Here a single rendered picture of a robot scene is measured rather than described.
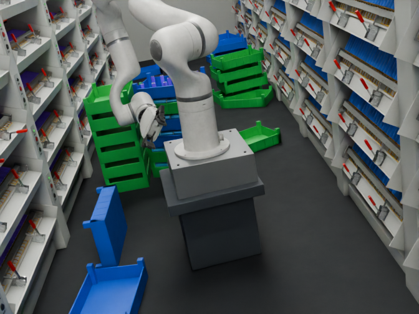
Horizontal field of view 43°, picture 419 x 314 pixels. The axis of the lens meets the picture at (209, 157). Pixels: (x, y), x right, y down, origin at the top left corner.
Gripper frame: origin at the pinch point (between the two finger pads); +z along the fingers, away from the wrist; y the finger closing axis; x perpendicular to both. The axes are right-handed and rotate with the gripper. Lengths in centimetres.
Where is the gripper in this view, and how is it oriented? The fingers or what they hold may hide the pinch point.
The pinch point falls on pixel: (156, 134)
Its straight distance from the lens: 182.4
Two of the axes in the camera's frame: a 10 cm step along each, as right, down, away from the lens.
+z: 2.7, 4.5, -8.5
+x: -8.5, -3.0, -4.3
